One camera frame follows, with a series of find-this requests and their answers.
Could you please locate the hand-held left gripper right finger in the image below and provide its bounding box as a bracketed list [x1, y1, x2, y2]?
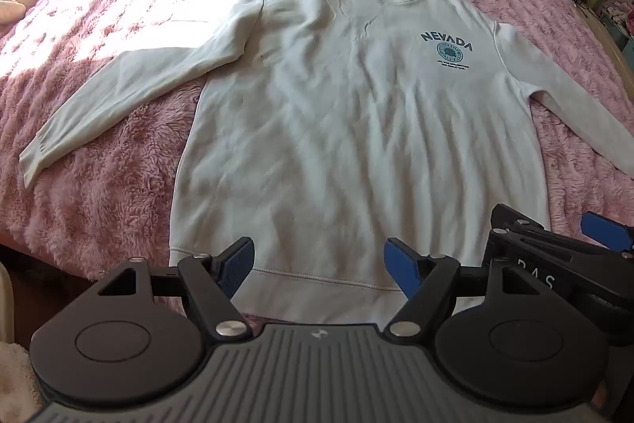
[384, 237, 534, 343]

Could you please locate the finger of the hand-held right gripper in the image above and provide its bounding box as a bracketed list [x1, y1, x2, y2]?
[487, 203, 634, 266]

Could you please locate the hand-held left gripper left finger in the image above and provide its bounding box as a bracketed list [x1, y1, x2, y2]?
[96, 237, 256, 343]

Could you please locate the white printed sweatshirt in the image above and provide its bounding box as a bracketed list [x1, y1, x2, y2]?
[19, 0, 634, 323]

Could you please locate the red pink clothes pile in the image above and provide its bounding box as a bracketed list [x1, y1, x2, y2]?
[598, 0, 634, 38]

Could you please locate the beige fluffy cloth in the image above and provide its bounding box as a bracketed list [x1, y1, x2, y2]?
[0, 341, 38, 423]

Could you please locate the pink fuzzy blanket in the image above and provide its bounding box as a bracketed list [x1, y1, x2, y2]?
[0, 0, 634, 325]

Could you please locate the peach round cushion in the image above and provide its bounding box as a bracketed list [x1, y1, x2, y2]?
[0, 0, 27, 25]

